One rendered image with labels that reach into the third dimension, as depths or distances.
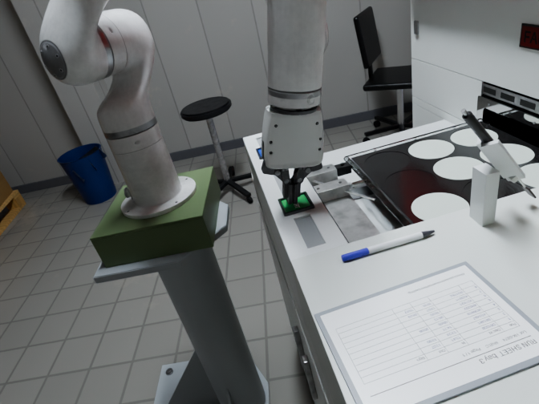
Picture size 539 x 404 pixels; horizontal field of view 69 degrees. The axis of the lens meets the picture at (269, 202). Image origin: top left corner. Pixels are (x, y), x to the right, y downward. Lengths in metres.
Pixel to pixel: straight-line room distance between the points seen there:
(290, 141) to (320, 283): 0.23
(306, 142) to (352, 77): 2.85
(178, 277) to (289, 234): 0.48
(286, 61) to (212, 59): 2.78
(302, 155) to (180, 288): 0.57
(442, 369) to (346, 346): 0.10
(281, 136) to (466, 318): 0.36
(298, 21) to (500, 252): 0.41
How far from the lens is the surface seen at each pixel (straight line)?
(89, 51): 0.84
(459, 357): 0.47
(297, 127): 0.63
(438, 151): 0.99
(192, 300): 1.11
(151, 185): 0.94
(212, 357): 1.28
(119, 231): 0.94
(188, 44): 3.37
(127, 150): 0.91
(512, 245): 0.61
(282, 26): 0.59
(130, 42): 0.91
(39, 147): 4.03
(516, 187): 0.86
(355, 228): 0.78
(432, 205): 0.79
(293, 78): 0.59
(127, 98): 0.91
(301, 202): 0.72
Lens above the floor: 1.34
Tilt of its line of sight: 31 degrees down
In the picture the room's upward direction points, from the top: 14 degrees counter-clockwise
